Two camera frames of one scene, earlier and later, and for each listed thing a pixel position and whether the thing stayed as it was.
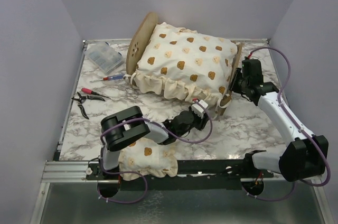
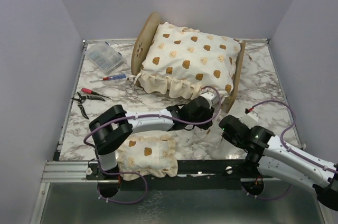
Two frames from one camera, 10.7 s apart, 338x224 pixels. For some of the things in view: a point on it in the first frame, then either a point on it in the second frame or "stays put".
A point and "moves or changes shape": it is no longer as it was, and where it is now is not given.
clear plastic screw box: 105,56 stays put
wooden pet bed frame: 143,29 moves or changes shape
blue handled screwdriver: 113,77 stays put
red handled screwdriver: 86,90 stays put
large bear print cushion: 183,64 moves or changes shape
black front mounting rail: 190,175 stays put
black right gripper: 234,86 → 226,136
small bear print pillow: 148,157 stays put
